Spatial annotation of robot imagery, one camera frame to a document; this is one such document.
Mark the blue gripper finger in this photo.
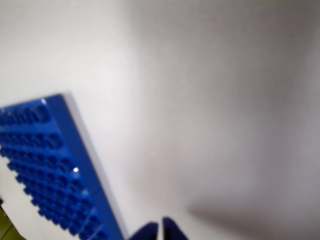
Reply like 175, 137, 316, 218
129, 221, 160, 240
162, 216, 190, 240

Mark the blue 8x8 studded baseplate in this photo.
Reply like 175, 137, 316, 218
0, 93, 126, 240

